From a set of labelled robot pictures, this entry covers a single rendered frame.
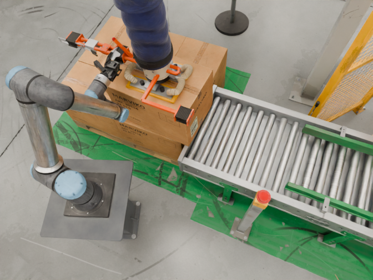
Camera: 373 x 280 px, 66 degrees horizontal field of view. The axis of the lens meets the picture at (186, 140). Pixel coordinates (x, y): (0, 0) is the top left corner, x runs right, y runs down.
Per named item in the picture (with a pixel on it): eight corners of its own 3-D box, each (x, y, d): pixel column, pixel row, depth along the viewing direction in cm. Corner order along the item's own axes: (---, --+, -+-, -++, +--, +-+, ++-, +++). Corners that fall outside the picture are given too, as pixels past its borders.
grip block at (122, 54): (131, 53, 180) (129, 46, 175) (124, 64, 177) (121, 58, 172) (120, 49, 183) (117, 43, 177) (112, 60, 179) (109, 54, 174)
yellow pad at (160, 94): (181, 91, 177) (180, 86, 172) (174, 104, 173) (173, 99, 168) (133, 76, 185) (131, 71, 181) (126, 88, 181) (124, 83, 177)
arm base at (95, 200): (100, 211, 171) (94, 207, 162) (69, 211, 172) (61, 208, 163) (104, 180, 179) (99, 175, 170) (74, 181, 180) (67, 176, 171)
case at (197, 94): (212, 104, 218) (213, 69, 182) (188, 146, 204) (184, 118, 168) (146, 78, 234) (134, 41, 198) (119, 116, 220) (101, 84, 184)
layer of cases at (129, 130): (225, 77, 286) (227, 48, 250) (184, 163, 248) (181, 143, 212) (122, 45, 313) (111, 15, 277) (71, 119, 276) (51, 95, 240)
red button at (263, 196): (271, 194, 146) (272, 192, 143) (267, 207, 144) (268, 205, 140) (257, 189, 148) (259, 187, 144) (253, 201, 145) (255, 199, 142)
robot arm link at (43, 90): (56, 84, 111) (134, 109, 176) (33, 71, 114) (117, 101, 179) (45, 111, 112) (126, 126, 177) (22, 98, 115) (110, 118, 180)
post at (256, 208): (246, 226, 236) (271, 194, 146) (243, 234, 234) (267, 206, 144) (238, 223, 238) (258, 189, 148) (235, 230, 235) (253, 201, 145)
